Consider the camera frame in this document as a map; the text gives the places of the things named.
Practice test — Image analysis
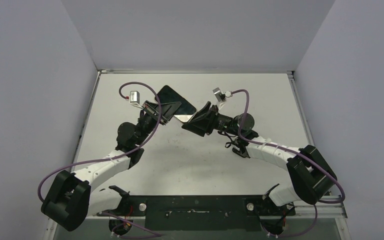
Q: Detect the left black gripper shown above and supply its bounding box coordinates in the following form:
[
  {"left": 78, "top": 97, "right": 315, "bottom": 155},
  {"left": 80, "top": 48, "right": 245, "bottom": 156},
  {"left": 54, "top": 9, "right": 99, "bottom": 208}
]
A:
[{"left": 135, "top": 100, "right": 182, "bottom": 146}]

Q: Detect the black phone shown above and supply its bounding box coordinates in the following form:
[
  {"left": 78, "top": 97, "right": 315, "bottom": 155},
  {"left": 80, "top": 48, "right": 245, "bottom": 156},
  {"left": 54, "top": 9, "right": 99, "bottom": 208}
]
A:
[
  {"left": 157, "top": 85, "right": 197, "bottom": 116},
  {"left": 232, "top": 146, "right": 250, "bottom": 159}
]

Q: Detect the beige phone case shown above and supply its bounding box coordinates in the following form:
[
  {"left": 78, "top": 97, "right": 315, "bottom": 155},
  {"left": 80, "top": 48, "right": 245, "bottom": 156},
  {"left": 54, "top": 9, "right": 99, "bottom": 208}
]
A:
[{"left": 173, "top": 113, "right": 196, "bottom": 124}]

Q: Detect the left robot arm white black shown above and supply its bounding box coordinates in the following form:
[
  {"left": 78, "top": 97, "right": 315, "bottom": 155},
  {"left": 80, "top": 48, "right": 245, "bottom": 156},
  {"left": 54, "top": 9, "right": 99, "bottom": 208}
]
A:
[{"left": 40, "top": 101, "right": 182, "bottom": 232}]

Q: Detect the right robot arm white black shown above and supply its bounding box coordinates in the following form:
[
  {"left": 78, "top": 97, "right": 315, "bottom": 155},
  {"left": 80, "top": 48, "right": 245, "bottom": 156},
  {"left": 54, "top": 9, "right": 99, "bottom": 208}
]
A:
[{"left": 182, "top": 102, "right": 338, "bottom": 215}]

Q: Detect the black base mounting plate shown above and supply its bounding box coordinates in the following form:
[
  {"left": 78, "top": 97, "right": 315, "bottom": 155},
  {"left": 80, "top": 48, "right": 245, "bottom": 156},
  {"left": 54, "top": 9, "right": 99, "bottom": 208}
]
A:
[{"left": 125, "top": 195, "right": 272, "bottom": 232}]

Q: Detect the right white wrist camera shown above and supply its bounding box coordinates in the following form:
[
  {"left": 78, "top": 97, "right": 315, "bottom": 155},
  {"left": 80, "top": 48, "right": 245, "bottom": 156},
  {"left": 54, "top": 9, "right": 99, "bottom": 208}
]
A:
[{"left": 212, "top": 87, "right": 232, "bottom": 110}]

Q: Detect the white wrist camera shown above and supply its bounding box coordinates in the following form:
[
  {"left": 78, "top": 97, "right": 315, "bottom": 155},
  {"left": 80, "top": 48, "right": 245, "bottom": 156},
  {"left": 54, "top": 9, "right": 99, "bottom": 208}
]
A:
[
  {"left": 212, "top": 87, "right": 232, "bottom": 110},
  {"left": 125, "top": 90, "right": 143, "bottom": 109}
]

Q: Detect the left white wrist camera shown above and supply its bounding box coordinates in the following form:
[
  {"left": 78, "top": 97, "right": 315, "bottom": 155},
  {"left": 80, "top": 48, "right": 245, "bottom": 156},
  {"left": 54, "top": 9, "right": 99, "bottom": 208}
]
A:
[{"left": 125, "top": 90, "right": 143, "bottom": 109}]

